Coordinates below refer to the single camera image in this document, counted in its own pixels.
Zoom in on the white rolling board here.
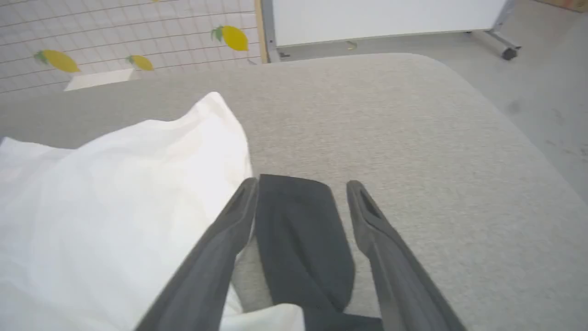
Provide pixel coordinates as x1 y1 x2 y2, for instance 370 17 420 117
266 0 522 63

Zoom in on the grey fabric sofa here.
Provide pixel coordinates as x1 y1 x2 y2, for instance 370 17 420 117
0 52 588 331

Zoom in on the white garment with black sleeves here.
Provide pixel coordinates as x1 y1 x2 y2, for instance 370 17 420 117
0 91 384 331

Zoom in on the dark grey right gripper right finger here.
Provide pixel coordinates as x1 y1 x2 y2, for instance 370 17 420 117
345 180 467 331

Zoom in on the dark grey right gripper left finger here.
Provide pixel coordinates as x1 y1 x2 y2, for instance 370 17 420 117
135 177 259 331

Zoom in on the lemon print partition screen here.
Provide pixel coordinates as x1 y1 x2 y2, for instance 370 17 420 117
0 0 270 95

